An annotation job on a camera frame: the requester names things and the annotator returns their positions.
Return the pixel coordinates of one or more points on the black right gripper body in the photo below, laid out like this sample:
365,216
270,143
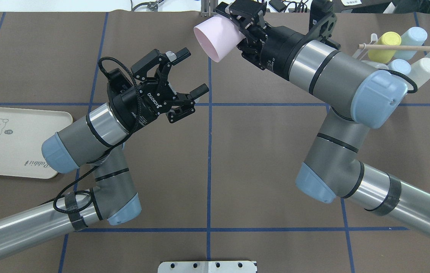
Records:
278,48

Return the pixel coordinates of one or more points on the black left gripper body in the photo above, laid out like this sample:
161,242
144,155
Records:
136,107

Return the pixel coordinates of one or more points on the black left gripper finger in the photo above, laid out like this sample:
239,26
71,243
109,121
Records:
196,93
177,57

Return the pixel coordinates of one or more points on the pink plastic cup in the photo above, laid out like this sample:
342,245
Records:
217,37

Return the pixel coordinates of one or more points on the light blue plastic cup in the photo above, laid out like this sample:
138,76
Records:
399,65
414,36

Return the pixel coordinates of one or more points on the white plastic cup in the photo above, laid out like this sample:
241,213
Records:
420,71

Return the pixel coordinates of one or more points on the grey plastic cup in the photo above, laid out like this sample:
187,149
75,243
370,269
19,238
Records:
377,65

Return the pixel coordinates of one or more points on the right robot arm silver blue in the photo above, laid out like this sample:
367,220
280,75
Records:
361,98

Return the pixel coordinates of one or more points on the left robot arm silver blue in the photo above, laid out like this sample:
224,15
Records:
96,139

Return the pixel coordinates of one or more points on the cream bunny tray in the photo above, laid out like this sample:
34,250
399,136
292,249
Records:
22,133

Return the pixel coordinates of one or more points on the aluminium frame post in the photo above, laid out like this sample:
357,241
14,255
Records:
208,7

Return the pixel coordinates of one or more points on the white wire cup rack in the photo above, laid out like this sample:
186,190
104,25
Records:
383,48

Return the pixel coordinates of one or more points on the white central pedestal column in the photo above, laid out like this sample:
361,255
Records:
221,266

